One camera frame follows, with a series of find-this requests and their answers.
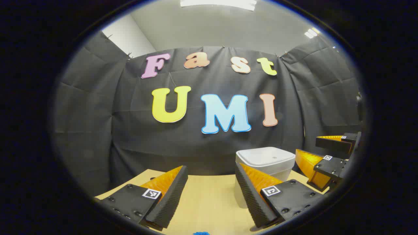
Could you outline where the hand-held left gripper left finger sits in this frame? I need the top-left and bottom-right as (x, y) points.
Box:
(95, 165), (189, 230)

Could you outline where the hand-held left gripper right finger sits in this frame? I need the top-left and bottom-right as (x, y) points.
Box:
(235, 162), (329, 228)

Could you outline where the white desktop garbage bin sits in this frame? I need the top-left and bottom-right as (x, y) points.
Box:
(234, 147), (296, 209)

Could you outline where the wooden desktop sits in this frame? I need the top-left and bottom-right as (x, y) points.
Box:
(95, 169), (330, 235)

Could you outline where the black backdrop cloth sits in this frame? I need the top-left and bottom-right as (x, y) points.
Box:
(52, 31), (364, 198)

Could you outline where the long ceiling light panel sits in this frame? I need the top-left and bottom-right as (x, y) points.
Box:
(180, 0), (257, 11)

